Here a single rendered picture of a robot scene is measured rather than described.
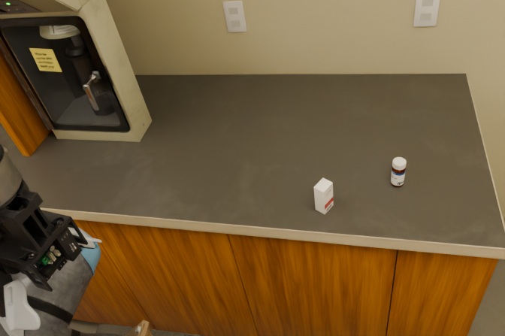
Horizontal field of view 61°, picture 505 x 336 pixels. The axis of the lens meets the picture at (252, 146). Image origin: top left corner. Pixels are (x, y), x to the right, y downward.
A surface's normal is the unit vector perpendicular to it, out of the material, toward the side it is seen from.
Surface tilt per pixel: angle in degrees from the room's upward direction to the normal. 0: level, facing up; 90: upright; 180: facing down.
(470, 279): 90
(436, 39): 90
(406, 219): 0
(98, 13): 90
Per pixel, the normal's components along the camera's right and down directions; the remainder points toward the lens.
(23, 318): -0.38, 0.13
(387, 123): -0.15, -0.73
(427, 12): -0.21, 0.68
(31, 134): 0.97, 0.04
